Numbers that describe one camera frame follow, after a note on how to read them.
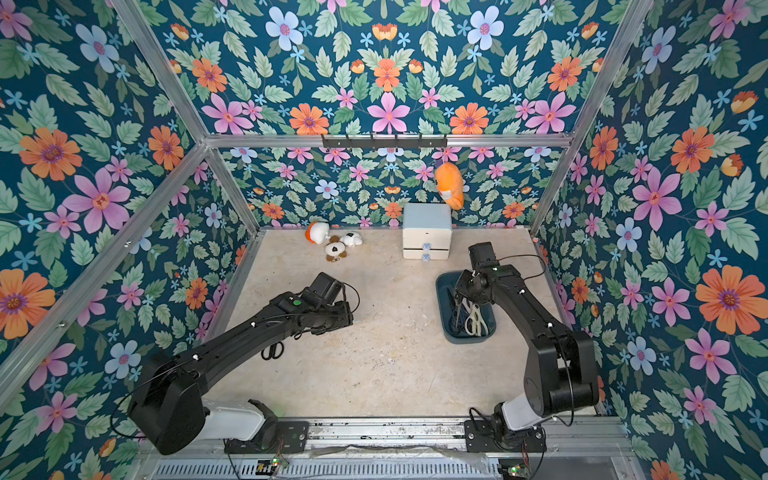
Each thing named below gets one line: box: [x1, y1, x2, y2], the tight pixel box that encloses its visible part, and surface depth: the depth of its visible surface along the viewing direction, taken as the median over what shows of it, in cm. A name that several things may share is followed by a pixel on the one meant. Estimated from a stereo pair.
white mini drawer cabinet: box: [402, 203, 453, 262], surface depth 106 cm
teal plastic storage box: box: [435, 270, 497, 344], surface depth 94 cm
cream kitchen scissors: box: [464, 304, 489, 337], surface depth 93 cm
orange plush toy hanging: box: [435, 162, 465, 211], surface depth 99 cm
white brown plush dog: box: [324, 231, 363, 262], surface depth 114 cm
